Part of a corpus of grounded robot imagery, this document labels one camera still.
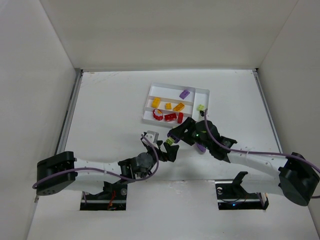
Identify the light green lego brick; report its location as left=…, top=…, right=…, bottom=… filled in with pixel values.
left=165, top=137, right=175, bottom=146
left=196, top=104, right=205, bottom=112

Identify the purple curved lego brick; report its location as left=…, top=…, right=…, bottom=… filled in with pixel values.
left=196, top=143, right=207, bottom=153

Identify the red small lego brick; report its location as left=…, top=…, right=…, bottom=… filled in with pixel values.
left=177, top=112, right=184, bottom=124

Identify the red large lego brick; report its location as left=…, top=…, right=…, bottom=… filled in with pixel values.
left=164, top=113, right=177, bottom=122

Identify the yellow long lego brick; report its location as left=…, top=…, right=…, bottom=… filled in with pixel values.
left=172, top=102, right=185, bottom=112

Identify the yellow small lego brick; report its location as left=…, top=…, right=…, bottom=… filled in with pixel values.
left=165, top=102, right=172, bottom=110

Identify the red rounded lego brick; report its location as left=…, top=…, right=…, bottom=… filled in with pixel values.
left=152, top=109, right=164, bottom=121

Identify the purple butterfly lego brick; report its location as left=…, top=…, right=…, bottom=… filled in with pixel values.
left=179, top=89, right=190, bottom=100

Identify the yellow butterfly lego brick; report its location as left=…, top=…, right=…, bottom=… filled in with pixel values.
left=151, top=97, right=161, bottom=109

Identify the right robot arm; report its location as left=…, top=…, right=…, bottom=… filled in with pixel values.
left=167, top=117, right=320, bottom=206

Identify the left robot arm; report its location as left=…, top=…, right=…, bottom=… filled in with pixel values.
left=32, top=141, right=179, bottom=196

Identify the white sorting tray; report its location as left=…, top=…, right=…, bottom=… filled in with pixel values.
left=142, top=83, right=210, bottom=128

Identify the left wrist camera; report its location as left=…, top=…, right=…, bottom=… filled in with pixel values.
left=141, top=130, right=163, bottom=148

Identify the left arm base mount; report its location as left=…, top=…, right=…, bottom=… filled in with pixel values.
left=79, top=183, right=128, bottom=211

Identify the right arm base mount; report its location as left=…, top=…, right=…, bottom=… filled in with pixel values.
left=215, top=171, right=269, bottom=211

